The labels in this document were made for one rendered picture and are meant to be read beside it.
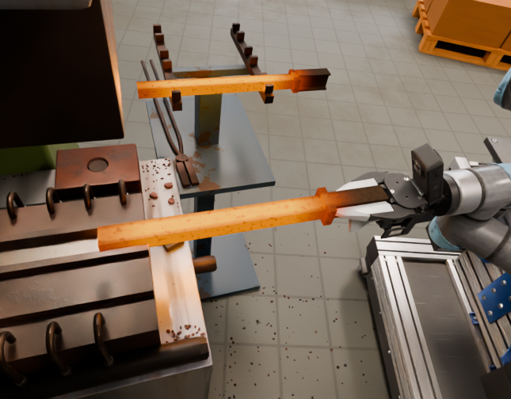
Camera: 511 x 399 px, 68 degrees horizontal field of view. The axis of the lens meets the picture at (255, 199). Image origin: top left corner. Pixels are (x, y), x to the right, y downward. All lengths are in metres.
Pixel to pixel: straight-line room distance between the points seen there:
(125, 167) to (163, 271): 0.17
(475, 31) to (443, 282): 2.38
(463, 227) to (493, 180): 0.11
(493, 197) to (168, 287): 0.53
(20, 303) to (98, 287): 0.08
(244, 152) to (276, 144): 1.07
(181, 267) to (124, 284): 0.12
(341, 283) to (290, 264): 0.23
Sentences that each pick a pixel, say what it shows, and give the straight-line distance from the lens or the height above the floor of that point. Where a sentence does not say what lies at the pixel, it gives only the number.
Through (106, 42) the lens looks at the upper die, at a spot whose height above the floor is 1.33.
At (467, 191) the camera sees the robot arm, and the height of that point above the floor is 1.02.
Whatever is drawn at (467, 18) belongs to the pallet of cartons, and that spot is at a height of 0.31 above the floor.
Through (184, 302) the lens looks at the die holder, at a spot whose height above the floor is 0.91.
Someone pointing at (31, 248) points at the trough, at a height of 0.99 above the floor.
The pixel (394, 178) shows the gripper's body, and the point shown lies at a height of 1.01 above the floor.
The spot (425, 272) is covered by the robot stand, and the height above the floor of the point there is 0.21.
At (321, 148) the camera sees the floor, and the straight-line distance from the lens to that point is 2.23.
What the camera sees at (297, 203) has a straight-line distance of 0.55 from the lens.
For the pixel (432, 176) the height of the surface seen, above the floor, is 1.07.
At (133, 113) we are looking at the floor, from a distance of 2.32.
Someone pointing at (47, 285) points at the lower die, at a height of 0.99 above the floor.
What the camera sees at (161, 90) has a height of 0.93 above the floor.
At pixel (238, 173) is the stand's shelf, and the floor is 0.67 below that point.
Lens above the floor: 1.42
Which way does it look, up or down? 50 degrees down
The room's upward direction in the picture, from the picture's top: 11 degrees clockwise
